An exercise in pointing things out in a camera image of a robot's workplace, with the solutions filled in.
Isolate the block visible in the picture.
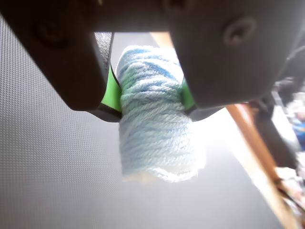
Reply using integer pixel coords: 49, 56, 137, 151
115, 45, 207, 184

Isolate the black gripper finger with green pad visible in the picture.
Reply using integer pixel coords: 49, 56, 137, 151
164, 0, 305, 122
0, 0, 123, 124

